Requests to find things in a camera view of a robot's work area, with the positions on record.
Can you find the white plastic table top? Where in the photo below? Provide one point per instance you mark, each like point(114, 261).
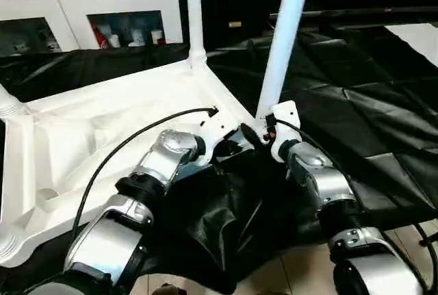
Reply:
point(89, 124)

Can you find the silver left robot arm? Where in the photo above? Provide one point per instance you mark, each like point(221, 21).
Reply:
point(144, 199)

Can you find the black table mat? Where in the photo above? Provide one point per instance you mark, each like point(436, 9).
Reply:
point(342, 131)

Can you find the small yellow label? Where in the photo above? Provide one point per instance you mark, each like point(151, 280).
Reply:
point(235, 24)

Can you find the white flat sheet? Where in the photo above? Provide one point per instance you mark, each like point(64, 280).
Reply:
point(419, 35)

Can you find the white glass-door cabinet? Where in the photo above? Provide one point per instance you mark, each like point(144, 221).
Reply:
point(89, 7)

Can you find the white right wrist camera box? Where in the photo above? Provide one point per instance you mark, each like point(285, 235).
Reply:
point(284, 120)

